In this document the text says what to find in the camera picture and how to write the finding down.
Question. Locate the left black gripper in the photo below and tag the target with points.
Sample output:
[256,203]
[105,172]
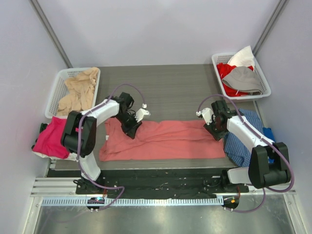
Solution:
[131,126]

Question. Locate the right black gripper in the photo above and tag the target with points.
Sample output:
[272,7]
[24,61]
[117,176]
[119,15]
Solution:
[214,129]

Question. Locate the salmon pink t shirt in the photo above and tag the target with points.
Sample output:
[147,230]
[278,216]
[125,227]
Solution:
[170,139]

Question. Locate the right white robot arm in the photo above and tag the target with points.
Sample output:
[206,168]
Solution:
[269,164]

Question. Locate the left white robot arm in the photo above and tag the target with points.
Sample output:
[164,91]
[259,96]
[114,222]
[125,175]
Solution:
[79,133]

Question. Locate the red garment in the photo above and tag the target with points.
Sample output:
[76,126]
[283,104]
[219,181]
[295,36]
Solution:
[223,70]

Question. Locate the blue checkered shirt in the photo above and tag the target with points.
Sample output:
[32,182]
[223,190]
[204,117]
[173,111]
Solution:
[234,148]

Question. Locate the bright blue garment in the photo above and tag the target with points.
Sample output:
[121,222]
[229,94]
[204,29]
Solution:
[268,133]

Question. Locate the beige t shirt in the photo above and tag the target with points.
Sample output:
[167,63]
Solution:
[81,92]

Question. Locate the right white plastic basket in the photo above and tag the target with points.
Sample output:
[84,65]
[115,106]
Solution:
[224,58]

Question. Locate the white plastic basket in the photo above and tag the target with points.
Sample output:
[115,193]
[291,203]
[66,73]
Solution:
[224,58]
[60,90]

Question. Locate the cream white garment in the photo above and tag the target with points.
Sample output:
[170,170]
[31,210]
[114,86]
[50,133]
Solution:
[71,156]

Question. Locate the left white plastic basket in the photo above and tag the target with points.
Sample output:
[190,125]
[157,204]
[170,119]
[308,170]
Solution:
[60,90]

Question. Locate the magenta t shirt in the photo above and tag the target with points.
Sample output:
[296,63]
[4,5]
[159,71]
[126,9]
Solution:
[49,140]

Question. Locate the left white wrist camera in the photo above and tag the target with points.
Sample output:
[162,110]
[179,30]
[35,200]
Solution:
[142,113]

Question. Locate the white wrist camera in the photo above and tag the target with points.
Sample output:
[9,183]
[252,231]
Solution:
[207,114]
[142,113]

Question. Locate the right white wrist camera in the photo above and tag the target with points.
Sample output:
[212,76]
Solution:
[207,114]

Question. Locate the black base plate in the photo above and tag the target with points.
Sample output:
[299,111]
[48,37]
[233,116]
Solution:
[162,184]

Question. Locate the white slotted cable duct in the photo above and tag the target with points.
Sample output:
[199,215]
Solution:
[93,202]

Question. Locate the aluminium frame rail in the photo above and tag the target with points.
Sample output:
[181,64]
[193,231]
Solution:
[66,187]

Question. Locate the right corner aluminium post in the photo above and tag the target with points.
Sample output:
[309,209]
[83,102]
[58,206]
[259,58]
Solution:
[277,12]

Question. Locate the corner aluminium post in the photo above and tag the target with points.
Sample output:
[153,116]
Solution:
[50,31]
[277,12]

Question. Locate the left corner aluminium post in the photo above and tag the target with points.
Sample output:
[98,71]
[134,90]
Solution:
[50,31]

